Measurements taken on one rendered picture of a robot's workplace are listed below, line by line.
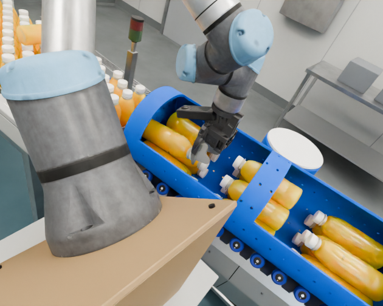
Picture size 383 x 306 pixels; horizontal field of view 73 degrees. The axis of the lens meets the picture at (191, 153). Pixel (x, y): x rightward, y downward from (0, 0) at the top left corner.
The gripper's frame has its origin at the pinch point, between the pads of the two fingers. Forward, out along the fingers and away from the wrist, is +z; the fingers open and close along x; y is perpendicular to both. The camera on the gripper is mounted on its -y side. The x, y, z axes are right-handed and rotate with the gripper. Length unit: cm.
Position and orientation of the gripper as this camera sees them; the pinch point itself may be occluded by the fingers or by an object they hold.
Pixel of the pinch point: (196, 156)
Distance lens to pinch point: 79.9
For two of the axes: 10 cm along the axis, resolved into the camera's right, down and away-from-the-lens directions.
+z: -2.9, 7.2, 6.3
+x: 5.3, -4.3, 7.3
